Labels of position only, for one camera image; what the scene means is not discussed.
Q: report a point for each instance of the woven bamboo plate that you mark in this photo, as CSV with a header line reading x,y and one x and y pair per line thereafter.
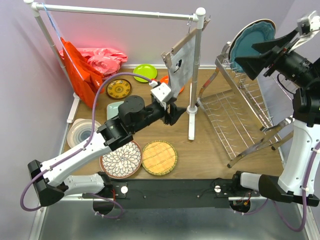
x,y
159,158

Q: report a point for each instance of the grey panda towel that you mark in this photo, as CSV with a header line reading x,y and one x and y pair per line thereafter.
x,y
182,68

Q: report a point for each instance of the metal dish rack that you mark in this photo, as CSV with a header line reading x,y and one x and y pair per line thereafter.
x,y
235,106

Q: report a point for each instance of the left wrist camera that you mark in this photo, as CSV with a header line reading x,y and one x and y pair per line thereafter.
x,y
161,91

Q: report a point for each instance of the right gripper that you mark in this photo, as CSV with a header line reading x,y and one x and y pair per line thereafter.
x,y
253,65

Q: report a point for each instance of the blue wire hanger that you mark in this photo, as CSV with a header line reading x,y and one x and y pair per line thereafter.
x,y
66,55

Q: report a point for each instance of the light blue divided tray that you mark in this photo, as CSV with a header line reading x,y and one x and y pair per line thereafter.
x,y
112,109

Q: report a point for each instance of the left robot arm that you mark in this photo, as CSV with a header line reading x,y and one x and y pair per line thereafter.
x,y
52,179

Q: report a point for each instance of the teal scalloped plate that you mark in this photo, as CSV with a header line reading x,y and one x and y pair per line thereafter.
x,y
250,40

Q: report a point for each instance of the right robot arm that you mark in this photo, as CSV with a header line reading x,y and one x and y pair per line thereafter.
x,y
296,183

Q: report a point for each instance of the large floral ceramic plate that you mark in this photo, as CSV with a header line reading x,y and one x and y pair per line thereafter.
x,y
240,32

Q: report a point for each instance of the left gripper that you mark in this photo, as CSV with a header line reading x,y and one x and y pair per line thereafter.
x,y
175,112

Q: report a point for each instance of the beige clip hanger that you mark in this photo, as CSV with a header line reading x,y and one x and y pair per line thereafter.
x,y
167,56

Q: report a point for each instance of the pink plastic bag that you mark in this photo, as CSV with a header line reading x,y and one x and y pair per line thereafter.
x,y
107,61

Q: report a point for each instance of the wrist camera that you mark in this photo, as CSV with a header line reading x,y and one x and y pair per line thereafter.
x,y
307,27
161,91

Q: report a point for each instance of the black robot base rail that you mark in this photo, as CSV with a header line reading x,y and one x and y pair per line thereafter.
x,y
180,193

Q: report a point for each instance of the white clothes rack frame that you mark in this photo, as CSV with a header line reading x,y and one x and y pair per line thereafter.
x,y
198,17

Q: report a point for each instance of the brown rim floral plate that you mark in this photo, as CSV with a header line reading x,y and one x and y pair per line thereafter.
x,y
123,162

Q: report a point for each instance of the dark yellow patterned plate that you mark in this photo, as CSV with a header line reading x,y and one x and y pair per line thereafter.
x,y
119,89

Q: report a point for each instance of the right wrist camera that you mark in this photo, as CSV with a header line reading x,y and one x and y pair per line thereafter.
x,y
307,27

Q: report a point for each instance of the lime green plate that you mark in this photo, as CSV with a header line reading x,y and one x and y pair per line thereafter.
x,y
146,70

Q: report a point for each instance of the orange plastic plate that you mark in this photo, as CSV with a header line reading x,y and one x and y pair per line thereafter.
x,y
165,80

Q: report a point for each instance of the orange garment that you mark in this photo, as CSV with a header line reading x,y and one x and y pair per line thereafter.
x,y
85,89

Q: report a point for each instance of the white striped plate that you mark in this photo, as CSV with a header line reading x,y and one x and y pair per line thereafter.
x,y
79,131

